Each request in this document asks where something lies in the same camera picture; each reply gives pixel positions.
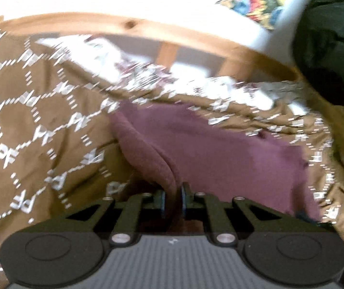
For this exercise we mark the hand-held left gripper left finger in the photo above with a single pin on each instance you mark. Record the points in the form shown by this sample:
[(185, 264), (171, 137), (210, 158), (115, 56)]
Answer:
[(161, 201)]

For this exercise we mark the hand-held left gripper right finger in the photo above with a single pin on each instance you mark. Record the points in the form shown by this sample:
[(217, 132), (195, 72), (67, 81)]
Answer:
[(185, 198)]

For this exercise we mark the maroon long-sleeve sweater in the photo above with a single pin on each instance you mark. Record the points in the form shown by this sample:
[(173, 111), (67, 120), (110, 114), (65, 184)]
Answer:
[(220, 156)]

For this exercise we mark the brown printed blanket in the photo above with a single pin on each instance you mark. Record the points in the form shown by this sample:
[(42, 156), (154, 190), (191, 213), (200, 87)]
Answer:
[(39, 120)]

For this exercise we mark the black puffer jacket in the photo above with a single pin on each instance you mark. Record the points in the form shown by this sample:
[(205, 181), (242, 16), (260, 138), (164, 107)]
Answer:
[(331, 51)]

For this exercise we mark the colourful landscape wall poster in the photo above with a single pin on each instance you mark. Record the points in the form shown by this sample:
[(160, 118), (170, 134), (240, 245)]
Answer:
[(259, 0)]

